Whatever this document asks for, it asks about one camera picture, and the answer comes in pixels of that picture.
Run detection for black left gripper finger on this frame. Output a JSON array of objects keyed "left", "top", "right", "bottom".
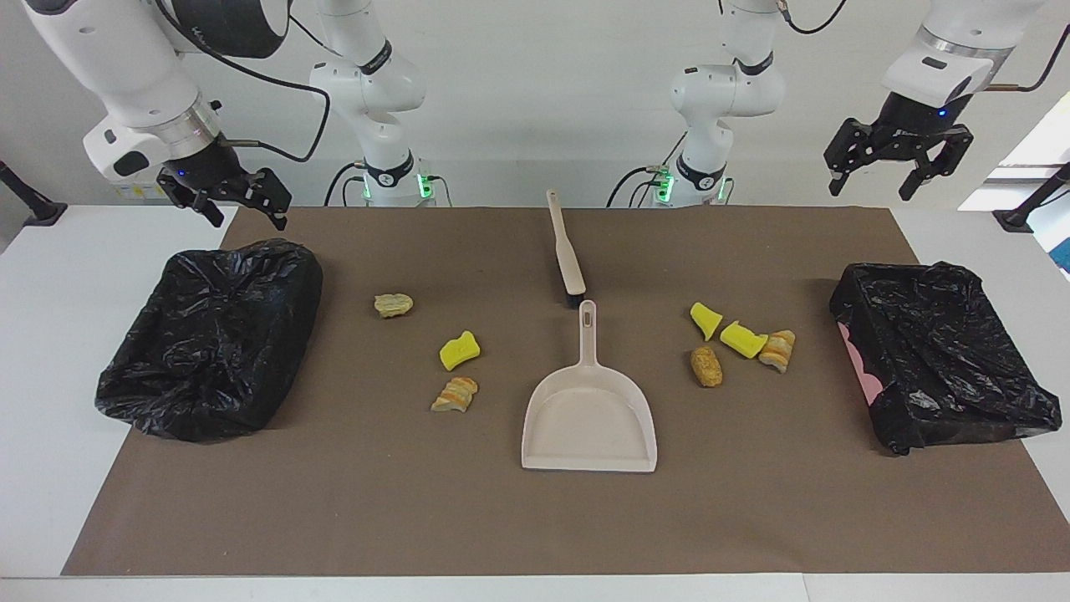
[
  {"left": 899, "top": 125, "right": 976, "bottom": 202},
  {"left": 823, "top": 117, "right": 879, "bottom": 198}
]

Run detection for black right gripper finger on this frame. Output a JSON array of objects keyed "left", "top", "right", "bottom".
[
  {"left": 157, "top": 171, "right": 227, "bottom": 228},
  {"left": 241, "top": 167, "right": 292, "bottom": 232}
]

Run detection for striped croissant piece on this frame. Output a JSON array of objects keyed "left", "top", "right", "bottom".
[
  {"left": 758, "top": 329, "right": 797, "bottom": 374},
  {"left": 431, "top": 376, "right": 479, "bottom": 414}
]

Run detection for wavy yellow sponge piece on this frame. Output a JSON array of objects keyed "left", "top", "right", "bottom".
[{"left": 439, "top": 330, "right": 482, "bottom": 371}]

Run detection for brown bread roll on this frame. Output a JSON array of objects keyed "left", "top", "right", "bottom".
[{"left": 690, "top": 346, "right": 724, "bottom": 388}]

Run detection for beige hand brush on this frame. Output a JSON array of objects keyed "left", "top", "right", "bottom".
[{"left": 546, "top": 189, "right": 588, "bottom": 309}]

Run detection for beige plastic dustpan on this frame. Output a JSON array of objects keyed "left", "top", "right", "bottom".
[{"left": 521, "top": 299, "right": 659, "bottom": 473}]

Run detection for pink bin with black bag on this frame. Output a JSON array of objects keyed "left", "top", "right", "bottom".
[{"left": 829, "top": 261, "right": 1063, "bottom": 457}]

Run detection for black stand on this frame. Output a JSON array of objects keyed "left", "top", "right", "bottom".
[
  {"left": 0, "top": 161, "right": 68, "bottom": 227},
  {"left": 993, "top": 163, "right": 1070, "bottom": 233}
]

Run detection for brown table mat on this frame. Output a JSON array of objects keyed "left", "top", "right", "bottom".
[{"left": 61, "top": 207, "right": 1070, "bottom": 578}]

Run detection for black right base cables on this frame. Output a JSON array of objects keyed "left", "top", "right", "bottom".
[{"left": 324, "top": 161, "right": 454, "bottom": 208}]

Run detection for black base cables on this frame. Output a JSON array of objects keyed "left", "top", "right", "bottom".
[
  {"left": 606, "top": 132, "right": 674, "bottom": 208},
  {"left": 324, "top": 161, "right": 454, "bottom": 208}
]

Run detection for white wall socket box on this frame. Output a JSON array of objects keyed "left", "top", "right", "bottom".
[{"left": 113, "top": 177, "right": 168, "bottom": 202}]

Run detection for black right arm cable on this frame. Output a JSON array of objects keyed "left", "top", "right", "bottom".
[{"left": 155, "top": 0, "right": 332, "bottom": 164}]

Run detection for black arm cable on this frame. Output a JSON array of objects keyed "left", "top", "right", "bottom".
[
  {"left": 155, "top": 0, "right": 332, "bottom": 164},
  {"left": 773, "top": 0, "right": 1070, "bottom": 93}
]

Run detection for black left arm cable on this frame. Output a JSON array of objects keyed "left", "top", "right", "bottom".
[{"left": 773, "top": 0, "right": 1070, "bottom": 93}]

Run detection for black left base cables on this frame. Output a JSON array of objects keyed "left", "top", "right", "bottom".
[{"left": 606, "top": 132, "right": 674, "bottom": 208}]

